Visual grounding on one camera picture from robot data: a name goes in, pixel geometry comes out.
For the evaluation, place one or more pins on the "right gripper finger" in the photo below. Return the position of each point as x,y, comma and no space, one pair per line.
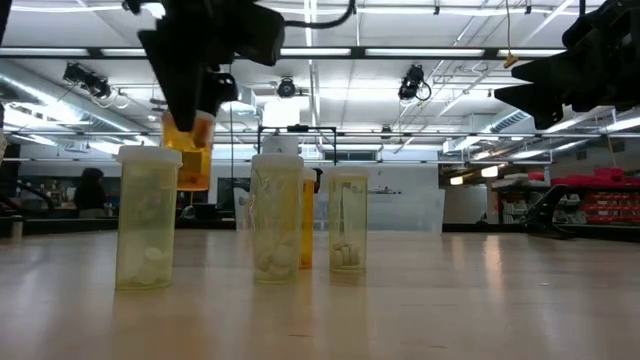
547,67
542,100

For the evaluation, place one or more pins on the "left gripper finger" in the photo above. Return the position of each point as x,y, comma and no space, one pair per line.
226,92
182,85

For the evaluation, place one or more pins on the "orange pill bottle white cap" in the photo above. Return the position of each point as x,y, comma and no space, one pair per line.
195,165

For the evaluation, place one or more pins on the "tall yellow-green pill bottle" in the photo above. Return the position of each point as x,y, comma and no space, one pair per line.
147,215

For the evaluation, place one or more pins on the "slim orange pill bottle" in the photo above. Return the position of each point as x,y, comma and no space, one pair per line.
307,225

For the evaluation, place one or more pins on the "short yellow-green pill bottle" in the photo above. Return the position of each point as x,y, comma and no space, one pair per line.
347,225

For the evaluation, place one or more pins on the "clear plastic bin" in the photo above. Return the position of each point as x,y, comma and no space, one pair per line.
405,212
242,210

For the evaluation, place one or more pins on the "yellow hanging tag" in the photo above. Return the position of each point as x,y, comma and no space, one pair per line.
510,61

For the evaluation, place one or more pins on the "white cabinet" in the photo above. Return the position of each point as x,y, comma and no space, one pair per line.
280,145

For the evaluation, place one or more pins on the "shelving with red bins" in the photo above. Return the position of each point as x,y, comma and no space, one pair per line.
607,177

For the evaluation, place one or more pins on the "black angled stand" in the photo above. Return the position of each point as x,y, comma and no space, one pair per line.
542,210

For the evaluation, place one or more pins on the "person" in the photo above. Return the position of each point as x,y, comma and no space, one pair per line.
90,195
318,175

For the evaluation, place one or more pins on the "black ceiling camera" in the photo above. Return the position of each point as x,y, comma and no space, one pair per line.
411,82
286,88
85,79

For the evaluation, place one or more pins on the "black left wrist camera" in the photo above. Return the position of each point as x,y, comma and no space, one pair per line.
262,35

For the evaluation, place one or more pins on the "silver air duct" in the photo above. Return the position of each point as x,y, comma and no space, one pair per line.
50,90

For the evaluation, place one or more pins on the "black aluminium table frame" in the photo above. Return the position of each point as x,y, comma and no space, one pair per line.
210,225

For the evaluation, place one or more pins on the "small metal post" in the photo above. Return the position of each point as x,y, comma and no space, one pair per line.
17,227

